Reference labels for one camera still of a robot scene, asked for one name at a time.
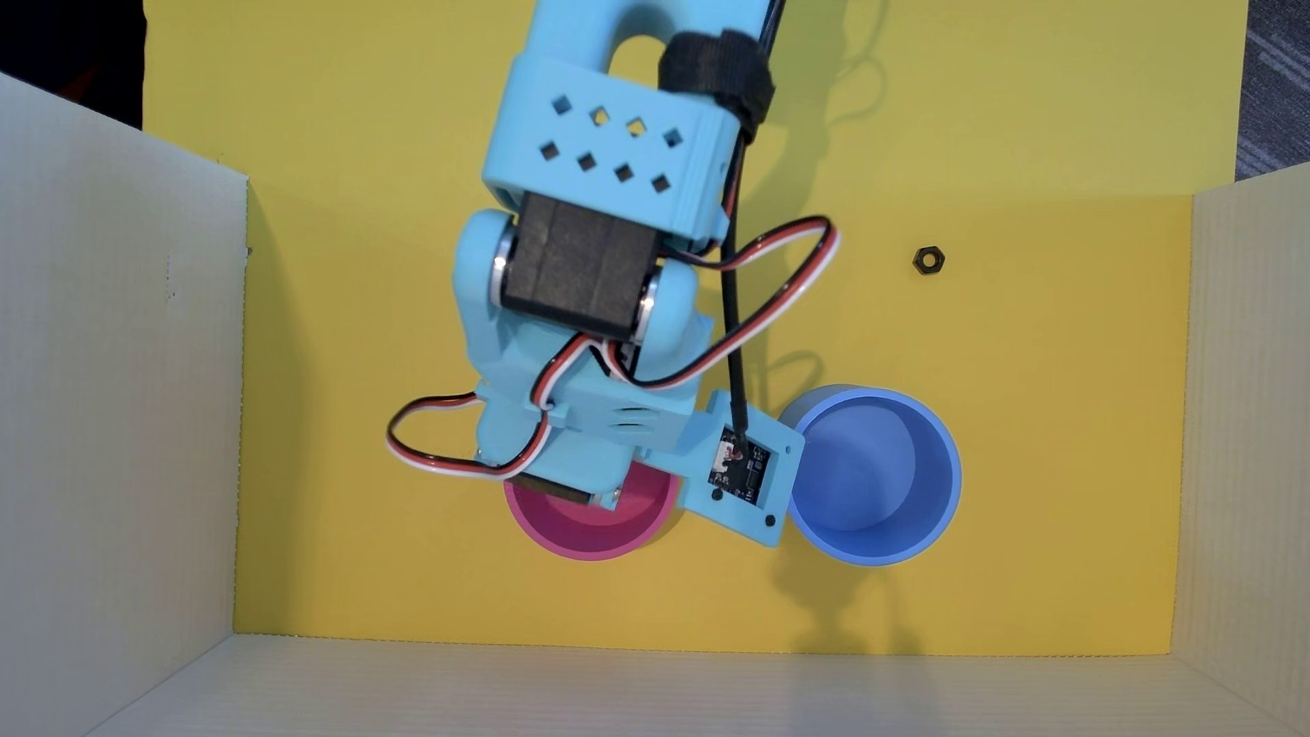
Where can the blue round cup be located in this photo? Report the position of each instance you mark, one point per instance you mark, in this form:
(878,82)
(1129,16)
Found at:
(870,481)

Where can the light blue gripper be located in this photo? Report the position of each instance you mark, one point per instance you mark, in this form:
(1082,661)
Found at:
(570,481)

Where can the light blue robot arm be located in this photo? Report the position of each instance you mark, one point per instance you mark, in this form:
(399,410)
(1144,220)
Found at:
(532,102)

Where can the white corrugated cardboard box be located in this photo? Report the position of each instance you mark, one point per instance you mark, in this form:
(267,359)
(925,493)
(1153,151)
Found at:
(113,430)

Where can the yellow paper sheet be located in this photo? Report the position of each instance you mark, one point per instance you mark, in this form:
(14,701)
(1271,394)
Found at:
(1054,430)

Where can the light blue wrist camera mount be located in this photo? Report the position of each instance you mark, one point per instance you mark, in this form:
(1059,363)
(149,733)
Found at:
(763,512)

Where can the pink round cup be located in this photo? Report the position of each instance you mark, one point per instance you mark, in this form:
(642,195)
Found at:
(589,527)

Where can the black hex nut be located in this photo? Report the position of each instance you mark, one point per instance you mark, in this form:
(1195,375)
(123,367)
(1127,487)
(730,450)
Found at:
(928,261)

